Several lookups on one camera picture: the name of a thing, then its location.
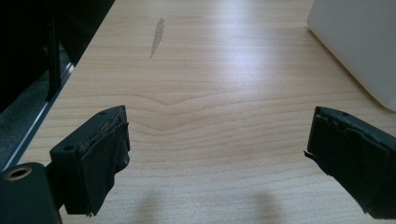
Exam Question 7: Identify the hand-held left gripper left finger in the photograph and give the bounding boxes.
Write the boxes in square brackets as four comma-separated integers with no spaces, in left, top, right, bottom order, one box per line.
[49,105,132,217]

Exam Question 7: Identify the black upright stand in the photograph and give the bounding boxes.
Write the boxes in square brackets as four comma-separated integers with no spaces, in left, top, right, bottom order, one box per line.
[46,14,63,103]

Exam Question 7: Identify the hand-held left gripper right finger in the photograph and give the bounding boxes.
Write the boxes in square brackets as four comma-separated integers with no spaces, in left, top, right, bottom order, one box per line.
[304,105,396,220]

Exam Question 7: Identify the white lidded storage box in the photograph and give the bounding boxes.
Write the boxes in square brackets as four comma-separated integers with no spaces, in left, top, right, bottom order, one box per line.
[306,0,396,113]

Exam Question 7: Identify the metal floor rail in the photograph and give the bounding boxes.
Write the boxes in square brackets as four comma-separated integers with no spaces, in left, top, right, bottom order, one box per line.
[0,62,77,173]

